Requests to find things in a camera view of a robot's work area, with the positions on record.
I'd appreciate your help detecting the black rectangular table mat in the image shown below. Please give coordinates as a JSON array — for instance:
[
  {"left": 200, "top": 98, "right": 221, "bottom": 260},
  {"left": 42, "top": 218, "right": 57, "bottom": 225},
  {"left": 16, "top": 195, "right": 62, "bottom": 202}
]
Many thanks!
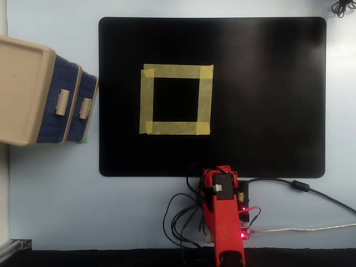
[{"left": 98, "top": 16, "right": 327, "bottom": 178}]

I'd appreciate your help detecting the silver USB cable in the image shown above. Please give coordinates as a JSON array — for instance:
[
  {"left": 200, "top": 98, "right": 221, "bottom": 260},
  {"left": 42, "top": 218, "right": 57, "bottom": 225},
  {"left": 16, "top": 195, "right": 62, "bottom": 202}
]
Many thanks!
[{"left": 249, "top": 223, "right": 356, "bottom": 234}]

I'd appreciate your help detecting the beige plastic drawer cabinet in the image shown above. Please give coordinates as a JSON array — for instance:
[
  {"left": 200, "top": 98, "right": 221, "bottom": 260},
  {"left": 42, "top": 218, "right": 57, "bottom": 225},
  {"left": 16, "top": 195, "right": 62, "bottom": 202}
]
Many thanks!
[{"left": 0, "top": 35, "right": 100, "bottom": 147}]

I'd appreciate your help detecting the aluminium frame profile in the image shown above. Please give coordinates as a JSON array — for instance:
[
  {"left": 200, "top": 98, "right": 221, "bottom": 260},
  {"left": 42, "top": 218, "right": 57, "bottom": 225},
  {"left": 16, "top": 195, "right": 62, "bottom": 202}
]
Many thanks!
[{"left": 0, "top": 238, "right": 33, "bottom": 261}]

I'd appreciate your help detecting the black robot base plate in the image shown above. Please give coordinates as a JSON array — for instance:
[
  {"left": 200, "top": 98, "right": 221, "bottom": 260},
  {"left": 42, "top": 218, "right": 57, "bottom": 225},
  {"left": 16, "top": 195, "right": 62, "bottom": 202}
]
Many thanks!
[{"left": 236, "top": 180, "right": 251, "bottom": 223}]

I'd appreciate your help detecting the blue woven drawer plain handle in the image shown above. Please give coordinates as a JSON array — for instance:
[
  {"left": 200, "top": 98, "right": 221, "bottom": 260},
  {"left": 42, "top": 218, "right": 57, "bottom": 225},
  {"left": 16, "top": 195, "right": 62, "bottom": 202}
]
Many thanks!
[{"left": 36, "top": 55, "right": 80, "bottom": 144}]

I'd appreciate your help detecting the yellow masking tape strip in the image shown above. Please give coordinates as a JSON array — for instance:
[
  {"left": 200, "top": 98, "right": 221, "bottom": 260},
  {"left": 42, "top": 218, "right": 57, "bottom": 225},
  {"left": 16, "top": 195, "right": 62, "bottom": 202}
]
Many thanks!
[
  {"left": 143, "top": 63, "right": 214, "bottom": 79},
  {"left": 139, "top": 68, "right": 155, "bottom": 135},
  {"left": 196, "top": 64, "right": 214, "bottom": 136},
  {"left": 139, "top": 121, "right": 211, "bottom": 136}
]

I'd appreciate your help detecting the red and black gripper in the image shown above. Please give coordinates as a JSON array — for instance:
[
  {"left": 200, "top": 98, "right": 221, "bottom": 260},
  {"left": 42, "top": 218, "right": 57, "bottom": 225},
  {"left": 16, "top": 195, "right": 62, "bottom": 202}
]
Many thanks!
[{"left": 202, "top": 165, "right": 239, "bottom": 201}]

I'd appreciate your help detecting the robot controller circuit board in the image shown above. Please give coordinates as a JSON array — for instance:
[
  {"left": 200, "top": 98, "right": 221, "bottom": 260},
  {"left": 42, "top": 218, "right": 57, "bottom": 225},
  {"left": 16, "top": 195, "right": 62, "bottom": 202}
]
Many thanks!
[{"left": 239, "top": 221, "right": 253, "bottom": 240}]

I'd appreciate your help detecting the black power cable with ferrite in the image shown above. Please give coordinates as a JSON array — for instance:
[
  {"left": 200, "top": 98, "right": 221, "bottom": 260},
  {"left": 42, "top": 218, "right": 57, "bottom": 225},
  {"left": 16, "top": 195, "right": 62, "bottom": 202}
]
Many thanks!
[{"left": 241, "top": 177, "right": 356, "bottom": 215}]

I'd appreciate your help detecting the red robot wire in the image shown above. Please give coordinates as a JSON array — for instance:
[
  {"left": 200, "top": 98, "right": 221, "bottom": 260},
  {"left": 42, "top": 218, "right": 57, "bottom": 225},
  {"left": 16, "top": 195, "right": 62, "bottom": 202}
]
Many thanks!
[{"left": 244, "top": 205, "right": 261, "bottom": 224}]

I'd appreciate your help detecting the blue woven drawer green-taped handle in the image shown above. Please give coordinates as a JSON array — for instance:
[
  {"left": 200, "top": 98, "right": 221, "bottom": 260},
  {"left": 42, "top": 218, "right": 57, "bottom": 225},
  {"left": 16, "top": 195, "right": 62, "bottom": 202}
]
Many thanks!
[{"left": 66, "top": 71, "right": 98, "bottom": 143}]

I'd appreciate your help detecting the coiled black cable bundle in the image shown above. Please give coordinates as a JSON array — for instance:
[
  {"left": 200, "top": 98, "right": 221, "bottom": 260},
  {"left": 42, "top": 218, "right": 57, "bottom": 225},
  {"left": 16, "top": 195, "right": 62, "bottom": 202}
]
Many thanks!
[{"left": 331, "top": 0, "right": 356, "bottom": 18}]

